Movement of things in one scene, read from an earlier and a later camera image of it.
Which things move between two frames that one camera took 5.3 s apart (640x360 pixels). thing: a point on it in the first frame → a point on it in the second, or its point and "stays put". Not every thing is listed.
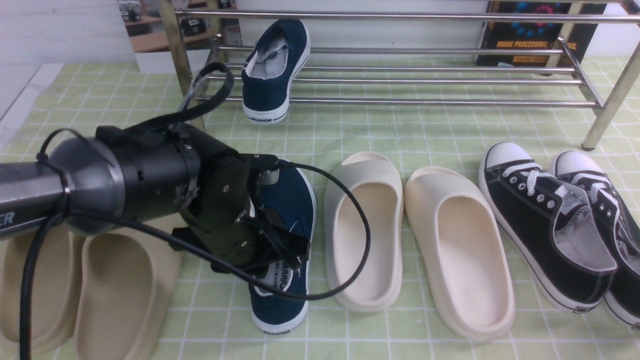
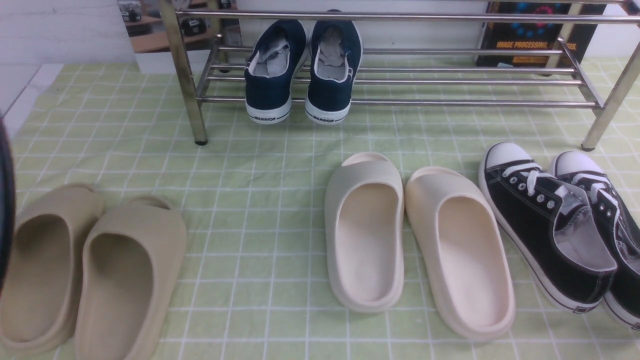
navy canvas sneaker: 278,57 stays put
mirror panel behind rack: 146,28 stays put
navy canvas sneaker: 287,192 → 335,51
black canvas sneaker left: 553,229 stays put
